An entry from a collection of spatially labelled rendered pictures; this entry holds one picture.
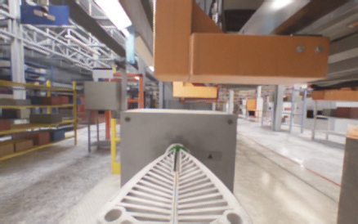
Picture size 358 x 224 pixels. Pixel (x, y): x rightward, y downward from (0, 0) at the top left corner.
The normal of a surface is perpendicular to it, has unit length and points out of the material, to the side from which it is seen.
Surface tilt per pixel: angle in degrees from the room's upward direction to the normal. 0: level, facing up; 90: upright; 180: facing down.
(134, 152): 90
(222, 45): 90
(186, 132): 90
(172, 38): 90
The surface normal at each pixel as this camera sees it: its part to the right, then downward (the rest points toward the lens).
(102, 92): -0.01, 0.07
